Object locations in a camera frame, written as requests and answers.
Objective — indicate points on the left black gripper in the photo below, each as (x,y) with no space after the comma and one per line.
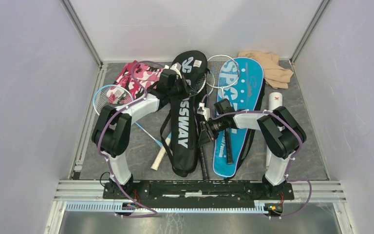
(187,91)

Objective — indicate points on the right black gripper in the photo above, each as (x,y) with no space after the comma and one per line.
(206,136)

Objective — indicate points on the black Crossway racket bag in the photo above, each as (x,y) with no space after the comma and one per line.
(182,150)

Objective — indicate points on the white shuttlecock tube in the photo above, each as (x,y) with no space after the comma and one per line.
(275,100)

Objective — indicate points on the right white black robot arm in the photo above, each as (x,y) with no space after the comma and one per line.
(282,134)

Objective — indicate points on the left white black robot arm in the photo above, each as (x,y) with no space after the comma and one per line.
(115,158)

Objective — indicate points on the pink camouflage racket bag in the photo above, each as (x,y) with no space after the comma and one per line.
(137,76)

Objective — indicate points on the blue Sport racket bag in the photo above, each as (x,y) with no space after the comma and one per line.
(245,95)

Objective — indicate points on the beige folded cloth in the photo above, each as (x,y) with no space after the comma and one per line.
(276,76)

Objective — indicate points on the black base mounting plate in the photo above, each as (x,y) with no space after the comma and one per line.
(184,194)

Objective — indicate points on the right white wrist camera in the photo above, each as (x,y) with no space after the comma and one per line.
(204,111)

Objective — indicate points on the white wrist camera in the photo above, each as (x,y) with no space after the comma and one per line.
(204,111)
(175,68)

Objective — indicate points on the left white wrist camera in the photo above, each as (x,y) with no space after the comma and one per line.
(175,68)

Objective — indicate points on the white slotted cable duct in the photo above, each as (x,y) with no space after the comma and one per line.
(128,207)

